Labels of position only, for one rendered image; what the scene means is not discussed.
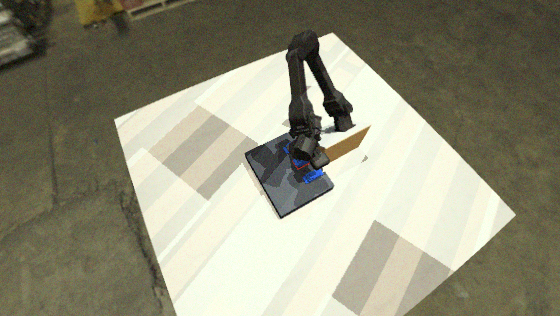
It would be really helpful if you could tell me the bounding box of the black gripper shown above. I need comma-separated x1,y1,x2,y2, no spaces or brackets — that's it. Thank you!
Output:
289,125,330,171

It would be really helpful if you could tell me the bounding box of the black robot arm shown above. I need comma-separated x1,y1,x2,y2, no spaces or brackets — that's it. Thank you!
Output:
285,29,356,161

